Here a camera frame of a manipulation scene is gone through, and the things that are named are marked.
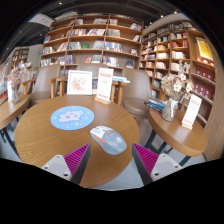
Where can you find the glass vase with dried flowers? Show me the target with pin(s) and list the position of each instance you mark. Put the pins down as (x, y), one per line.
(173, 86)

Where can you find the distant wooden bookshelf unit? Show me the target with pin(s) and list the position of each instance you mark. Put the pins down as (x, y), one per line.
(20, 56)

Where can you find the round blue mouse pad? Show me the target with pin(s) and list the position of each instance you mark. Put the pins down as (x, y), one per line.
(71, 118)

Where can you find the brown upholstered armchair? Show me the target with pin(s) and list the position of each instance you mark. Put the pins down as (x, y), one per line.
(43, 83)
(90, 68)
(136, 90)

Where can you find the curved wooden bookshelf unit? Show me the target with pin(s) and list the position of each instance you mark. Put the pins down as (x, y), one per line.
(173, 50)

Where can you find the wooden side table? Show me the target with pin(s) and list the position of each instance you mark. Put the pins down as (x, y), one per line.
(11, 110)
(180, 135)

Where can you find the small white table sign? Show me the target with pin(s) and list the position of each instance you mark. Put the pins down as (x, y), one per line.
(191, 111)

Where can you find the white hanging ceiling sign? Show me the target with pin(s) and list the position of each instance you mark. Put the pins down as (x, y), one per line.
(41, 19)

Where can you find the pale blue book stack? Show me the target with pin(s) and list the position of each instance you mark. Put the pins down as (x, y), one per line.
(120, 79)

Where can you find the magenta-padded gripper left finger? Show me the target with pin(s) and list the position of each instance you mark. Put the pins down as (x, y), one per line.
(58, 165)

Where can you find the wooden bookshelf unit with books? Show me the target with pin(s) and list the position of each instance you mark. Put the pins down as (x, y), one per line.
(90, 43)

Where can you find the white sign on wooden base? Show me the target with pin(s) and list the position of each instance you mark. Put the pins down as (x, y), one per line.
(104, 85)

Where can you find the vase with pink dried flowers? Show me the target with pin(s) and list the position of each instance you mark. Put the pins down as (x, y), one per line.
(16, 80)

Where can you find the grey computer mouse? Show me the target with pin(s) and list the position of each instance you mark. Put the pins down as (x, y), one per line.
(110, 140)

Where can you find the stack of books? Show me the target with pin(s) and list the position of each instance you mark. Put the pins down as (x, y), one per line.
(156, 104)

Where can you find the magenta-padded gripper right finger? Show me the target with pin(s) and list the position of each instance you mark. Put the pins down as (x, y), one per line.
(163, 165)

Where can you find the white framed floral picture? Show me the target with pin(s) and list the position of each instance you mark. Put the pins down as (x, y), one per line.
(79, 82)

